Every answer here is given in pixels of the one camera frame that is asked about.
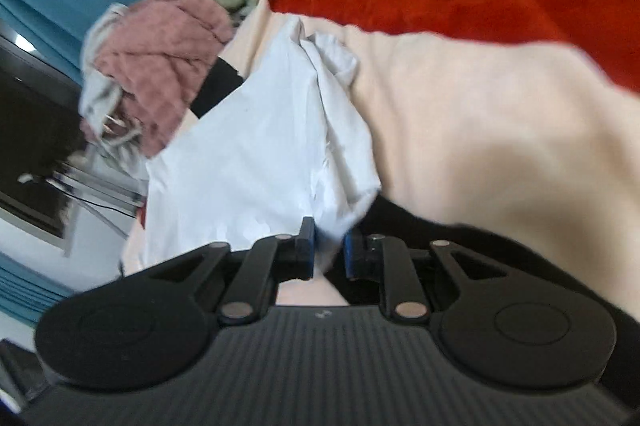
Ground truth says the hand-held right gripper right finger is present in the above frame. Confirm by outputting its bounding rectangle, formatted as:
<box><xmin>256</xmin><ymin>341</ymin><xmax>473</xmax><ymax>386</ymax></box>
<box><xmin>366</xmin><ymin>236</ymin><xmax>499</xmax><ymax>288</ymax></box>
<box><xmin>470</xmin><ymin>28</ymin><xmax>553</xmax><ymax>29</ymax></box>
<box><xmin>344</xmin><ymin>228</ymin><xmax>506</xmax><ymax>324</ymax></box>

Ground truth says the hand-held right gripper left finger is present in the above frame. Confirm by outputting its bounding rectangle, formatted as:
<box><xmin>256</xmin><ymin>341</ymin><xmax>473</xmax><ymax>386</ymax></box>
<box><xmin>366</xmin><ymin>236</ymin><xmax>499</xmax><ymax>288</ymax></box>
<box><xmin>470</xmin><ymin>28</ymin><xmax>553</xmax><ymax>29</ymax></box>
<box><xmin>145</xmin><ymin>216</ymin><xmax>317</xmax><ymax>326</ymax></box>

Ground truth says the white garment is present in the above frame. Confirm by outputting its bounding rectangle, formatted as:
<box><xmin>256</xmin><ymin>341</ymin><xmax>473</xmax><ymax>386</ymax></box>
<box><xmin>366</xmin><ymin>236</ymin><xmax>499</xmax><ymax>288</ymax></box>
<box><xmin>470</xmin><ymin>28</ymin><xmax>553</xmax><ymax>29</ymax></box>
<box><xmin>142</xmin><ymin>15</ymin><xmax>384</xmax><ymax>273</ymax></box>

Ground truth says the striped blanket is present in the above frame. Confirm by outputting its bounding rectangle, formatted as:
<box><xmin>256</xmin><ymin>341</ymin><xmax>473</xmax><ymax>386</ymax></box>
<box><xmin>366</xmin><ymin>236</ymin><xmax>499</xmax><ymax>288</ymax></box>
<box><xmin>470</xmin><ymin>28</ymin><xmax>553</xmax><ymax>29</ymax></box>
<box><xmin>120</xmin><ymin>0</ymin><xmax>640</xmax><ymax>323</ymax></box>

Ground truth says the garment steamer stand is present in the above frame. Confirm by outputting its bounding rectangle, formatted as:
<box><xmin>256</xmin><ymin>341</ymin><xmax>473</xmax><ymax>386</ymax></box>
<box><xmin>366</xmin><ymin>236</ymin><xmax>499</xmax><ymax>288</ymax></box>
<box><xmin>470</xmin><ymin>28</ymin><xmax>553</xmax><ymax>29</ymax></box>
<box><xmin>17</xmin><ymin>155</ymin><xmax>147</xmax><ymax>238</ymax></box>

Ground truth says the pink fluffy blanket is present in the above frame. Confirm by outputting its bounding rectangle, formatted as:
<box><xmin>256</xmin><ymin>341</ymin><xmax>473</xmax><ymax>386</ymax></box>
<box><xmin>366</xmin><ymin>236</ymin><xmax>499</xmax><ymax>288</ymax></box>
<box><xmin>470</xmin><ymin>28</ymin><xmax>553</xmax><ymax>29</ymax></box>
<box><xmin>94</xmin><ymin>0</ymin><xmax>237</xmax><ymax>158</ymax></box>

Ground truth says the dark window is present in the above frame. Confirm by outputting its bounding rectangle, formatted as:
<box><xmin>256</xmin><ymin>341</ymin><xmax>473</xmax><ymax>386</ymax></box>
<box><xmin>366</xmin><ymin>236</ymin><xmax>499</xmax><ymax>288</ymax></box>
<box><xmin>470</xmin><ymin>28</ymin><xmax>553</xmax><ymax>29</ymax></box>
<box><xmin>0</xmin><ymin>23</ymin><xmax>97</xmax><ymax>243</ymax></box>

